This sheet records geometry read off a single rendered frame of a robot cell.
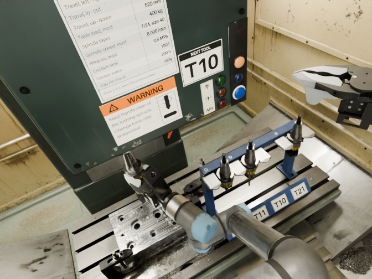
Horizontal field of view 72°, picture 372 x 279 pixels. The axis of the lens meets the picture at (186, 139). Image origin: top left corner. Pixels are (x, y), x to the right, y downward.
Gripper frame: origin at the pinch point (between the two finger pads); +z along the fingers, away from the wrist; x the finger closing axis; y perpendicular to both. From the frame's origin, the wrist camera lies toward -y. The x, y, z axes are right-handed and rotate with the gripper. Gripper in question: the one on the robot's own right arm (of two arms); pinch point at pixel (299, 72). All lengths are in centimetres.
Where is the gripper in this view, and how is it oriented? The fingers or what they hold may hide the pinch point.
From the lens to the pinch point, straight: 56.1
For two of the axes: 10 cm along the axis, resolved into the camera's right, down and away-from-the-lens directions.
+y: 1.5, 7.0, 6.9
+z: -8.3, -2.9, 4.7
